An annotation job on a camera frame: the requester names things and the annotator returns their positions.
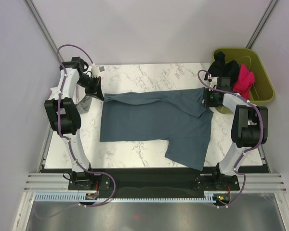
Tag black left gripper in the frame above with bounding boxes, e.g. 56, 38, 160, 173
76, 76, 104, 102

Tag blue-grey t-shirt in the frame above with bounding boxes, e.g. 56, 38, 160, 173
100, 88, 213, 171

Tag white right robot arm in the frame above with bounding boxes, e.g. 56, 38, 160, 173
204, 84, 268, 190

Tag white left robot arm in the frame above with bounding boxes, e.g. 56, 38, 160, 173
44, 57, 104, 173

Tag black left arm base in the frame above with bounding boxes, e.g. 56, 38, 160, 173
68, 171, 113, 191

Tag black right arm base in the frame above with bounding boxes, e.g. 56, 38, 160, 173
195, 175, 240, 191

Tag black t-shirt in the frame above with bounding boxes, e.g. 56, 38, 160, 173
208, 51, 240, 86

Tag pink t-shirt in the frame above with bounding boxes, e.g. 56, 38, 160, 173
233, 64, 255, 100

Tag olive green plastic bin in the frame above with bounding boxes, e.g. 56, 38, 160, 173
212, 48, 275, 105

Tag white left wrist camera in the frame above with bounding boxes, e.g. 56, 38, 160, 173
90, 64, 105, 77

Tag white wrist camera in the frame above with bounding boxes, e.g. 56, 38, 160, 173
90, 64, 105, 77
206, 74, 218, 88

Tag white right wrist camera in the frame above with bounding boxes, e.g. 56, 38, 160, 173
206, 74, 218, 88

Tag right aluminium corner post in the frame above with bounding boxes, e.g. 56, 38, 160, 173
245, 0, 280, 50

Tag aluminium corner post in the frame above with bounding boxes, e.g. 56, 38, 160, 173
24, 0, 63, 64
245, 0, 280, 50

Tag aluminium frame rail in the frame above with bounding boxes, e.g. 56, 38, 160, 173
25, 173, 286, 193

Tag left aluminium corner post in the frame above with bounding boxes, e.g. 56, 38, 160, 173
24, 0, 63, 64

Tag light blue cable duct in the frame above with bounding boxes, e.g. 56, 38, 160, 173
34, 192, 224, 203

